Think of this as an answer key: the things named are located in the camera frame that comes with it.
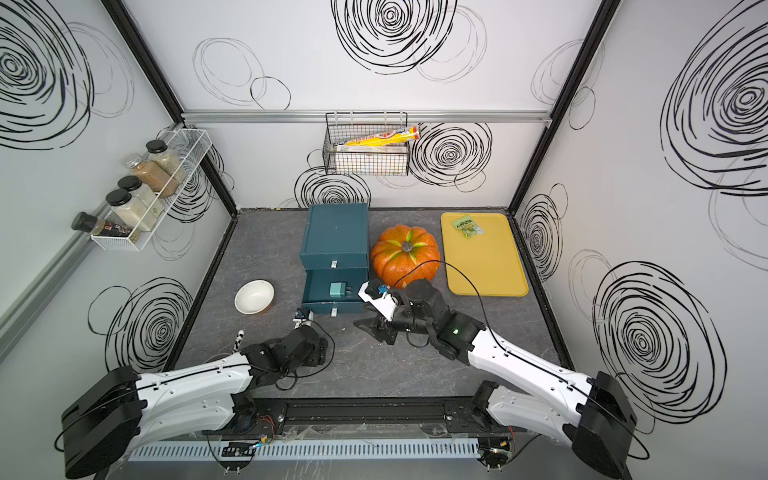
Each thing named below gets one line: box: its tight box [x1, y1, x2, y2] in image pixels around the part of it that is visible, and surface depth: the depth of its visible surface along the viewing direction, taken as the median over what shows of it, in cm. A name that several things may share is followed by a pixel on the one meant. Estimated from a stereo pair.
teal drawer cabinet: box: [299, 203, 369, 315], surface depth 88 cm
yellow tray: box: [440, 212, 529, 297], surface depth 111 cm
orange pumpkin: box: [370, 225, 441, 289], surface depth 94 cm
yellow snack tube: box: [332, 125, 422, 147], surface depth 89 cm
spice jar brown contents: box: [125, 153, 179, 198], surface depth 75 cm
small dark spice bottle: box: [71, 211, 132, 237], surface depth 63 cm
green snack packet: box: [452, 215, 485, 238], surface depth 118 cm
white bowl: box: [234, 278, 275, 316], surface depth 95 cm
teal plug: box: [330, 282, 353, 298], surface depth 88 cm
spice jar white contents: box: [105, 189, 158, 232], surface depth 67 cm
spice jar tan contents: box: [150, 151, 186, 184], surface depth 77 cm
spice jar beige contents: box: [118, 175, 165, 218], surface depth 69 cm
